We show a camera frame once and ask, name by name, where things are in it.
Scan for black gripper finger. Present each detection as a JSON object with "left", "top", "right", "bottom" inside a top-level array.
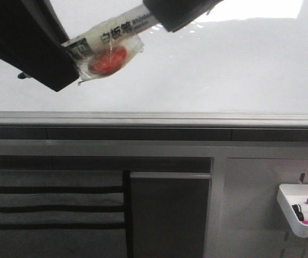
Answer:
[
  {"left": 142, "top": 0, "right": 222, "bottom": 32},
  {"left": 0, "top": 1, "right": 79, "bottom": 92}
]

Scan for white whiteboard marker with magnet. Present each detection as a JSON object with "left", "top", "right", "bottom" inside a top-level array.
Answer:
[{"left": 62, "top": 4, "right": 159, "bottom": 83}]

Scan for grey fabric organizer black stripes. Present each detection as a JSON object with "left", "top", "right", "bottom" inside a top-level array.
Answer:
[{"left": 0, "top": 170, "right": 133, "bottom": 257}]

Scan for dark grey panel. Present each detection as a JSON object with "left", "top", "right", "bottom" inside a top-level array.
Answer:
[{"left": 131, "top": 172, "right": 211, "bottom": 257}]

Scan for white plastic marker tray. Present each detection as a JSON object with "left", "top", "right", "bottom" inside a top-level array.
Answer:
[{"left": 277, "top": 184, "right": 308, "bottom": 238}]

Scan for white whiteboard with grey frame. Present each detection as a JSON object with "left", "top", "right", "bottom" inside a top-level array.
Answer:
[{"left": 0, "top": 1, "right": 308, "bottom": 127}]

